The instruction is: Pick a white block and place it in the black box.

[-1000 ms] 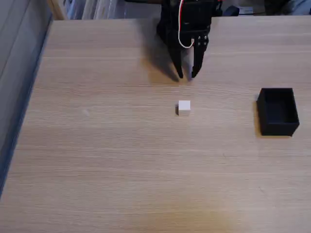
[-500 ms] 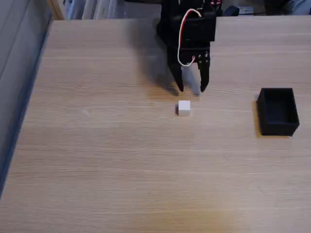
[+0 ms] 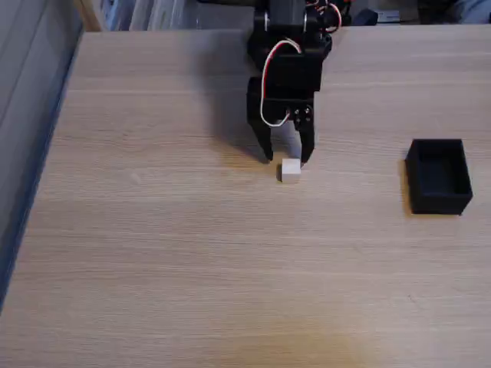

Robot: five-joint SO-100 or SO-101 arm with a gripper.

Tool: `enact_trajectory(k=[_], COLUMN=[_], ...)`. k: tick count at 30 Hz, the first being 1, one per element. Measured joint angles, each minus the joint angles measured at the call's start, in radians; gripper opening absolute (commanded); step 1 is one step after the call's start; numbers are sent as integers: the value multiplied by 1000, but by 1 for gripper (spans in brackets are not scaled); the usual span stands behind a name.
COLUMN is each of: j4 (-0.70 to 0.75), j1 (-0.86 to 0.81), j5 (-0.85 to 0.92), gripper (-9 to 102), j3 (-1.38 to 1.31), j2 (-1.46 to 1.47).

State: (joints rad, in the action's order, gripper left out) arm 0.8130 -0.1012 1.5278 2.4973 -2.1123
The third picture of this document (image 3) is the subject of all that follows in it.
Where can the dark blue object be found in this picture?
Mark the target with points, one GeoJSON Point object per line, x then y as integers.
{"type": "Point", "coordinates": [364, 17]}

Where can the wooden frame post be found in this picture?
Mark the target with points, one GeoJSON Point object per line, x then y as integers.
{"type": "Point", "coordinates": [89, 15]}

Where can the black open box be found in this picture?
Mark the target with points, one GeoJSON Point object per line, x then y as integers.
{"type": "Point", "coordinates": [439, 199]}

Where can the white block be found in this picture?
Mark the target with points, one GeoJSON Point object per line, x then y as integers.
{"type": "Point", "coordinates": [290, 171]}

